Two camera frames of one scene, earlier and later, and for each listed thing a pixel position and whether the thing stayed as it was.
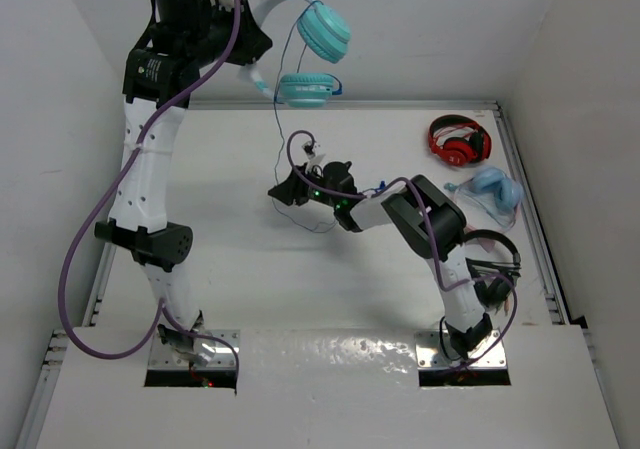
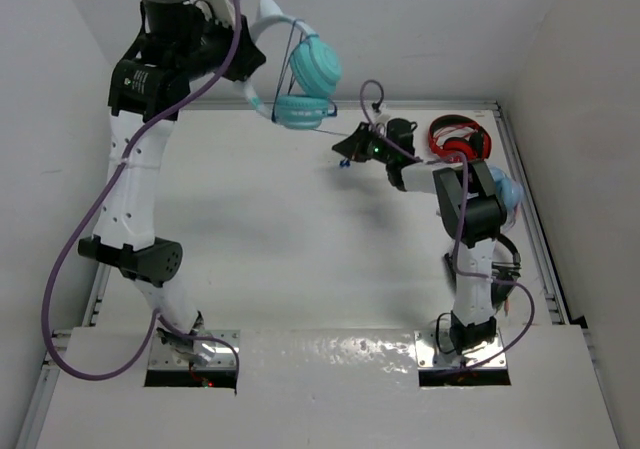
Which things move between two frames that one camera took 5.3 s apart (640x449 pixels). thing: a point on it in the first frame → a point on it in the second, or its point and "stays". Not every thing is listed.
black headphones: (494, 291) stays
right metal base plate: (430, 355) stays
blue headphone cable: (279, 126) → (273, 119)
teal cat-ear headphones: (325, 32) → (315, 69)
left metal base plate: (163, 356) stays
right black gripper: (292, 190) → (354, 147)
